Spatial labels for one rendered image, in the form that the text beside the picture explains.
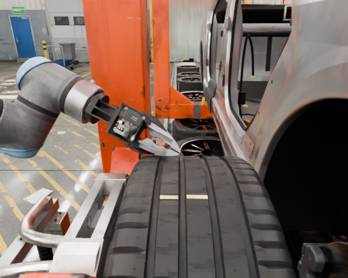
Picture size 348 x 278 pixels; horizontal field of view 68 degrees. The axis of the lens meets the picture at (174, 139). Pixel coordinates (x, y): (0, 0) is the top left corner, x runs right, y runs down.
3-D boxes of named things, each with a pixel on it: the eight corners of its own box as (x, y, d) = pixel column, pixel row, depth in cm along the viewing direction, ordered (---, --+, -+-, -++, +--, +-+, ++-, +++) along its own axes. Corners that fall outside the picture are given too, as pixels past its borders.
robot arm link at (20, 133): (-27, 135, 55) (1, 84, 55) (27, 150, 64) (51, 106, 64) (-18, 152, 49) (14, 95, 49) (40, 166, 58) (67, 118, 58)
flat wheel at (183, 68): (202, 76, 716) (202, 67, 706) (179, 76, 704) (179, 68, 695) (195, 73, 775) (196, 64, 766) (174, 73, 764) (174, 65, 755)
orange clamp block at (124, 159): (138, 181, 63) (141, 146, 67) (107, 180, 63) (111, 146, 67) (142, 187, 70) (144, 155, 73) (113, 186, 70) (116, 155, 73)
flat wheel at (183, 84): (192, 86, 584) (193, 75, 575) (214, 90, 537) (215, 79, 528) (169, 90, 545) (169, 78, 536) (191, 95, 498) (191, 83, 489)
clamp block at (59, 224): (63, 238, 68) (60, 222, 66) (30, 238, 68) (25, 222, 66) (70, 225, 73) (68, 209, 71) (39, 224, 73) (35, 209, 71)
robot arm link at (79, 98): (75, 118, 62) (95, 83, 62) (93, 127, 61) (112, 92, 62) (57, 111, 53) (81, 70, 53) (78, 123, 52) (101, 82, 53)
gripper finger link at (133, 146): (151, 160, 57) (116, 142, 58) (151, 160, 59) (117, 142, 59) (161, 142, 57) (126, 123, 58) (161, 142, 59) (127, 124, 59)
